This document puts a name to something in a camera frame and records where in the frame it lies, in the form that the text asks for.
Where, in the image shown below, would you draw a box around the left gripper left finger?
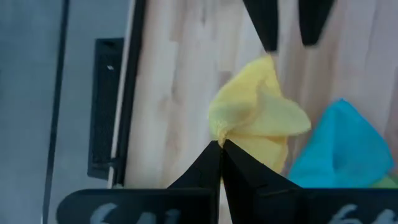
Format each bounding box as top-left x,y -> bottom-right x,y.
57,139 -> 222,224

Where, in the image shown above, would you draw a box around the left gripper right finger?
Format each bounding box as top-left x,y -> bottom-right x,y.
221,139 -> 398,224

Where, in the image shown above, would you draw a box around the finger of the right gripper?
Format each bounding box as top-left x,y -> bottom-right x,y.
298,0 -> 336,47
242,0 -> 279,53

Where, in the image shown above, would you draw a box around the blue microfiber towel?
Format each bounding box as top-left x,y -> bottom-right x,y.
287,98 -> 396,189

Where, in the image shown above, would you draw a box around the yellow microfiber towel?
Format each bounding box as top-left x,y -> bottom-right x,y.
207,55 -> 312,175

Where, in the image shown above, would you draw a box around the green microfiber towel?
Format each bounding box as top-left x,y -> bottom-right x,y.
369,175 -> 398,189

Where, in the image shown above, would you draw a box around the black perforated floor box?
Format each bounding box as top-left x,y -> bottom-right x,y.
87,37 -> 125,180

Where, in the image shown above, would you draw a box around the black aluminium table frame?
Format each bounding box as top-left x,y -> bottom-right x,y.
113,0 -> 147,187

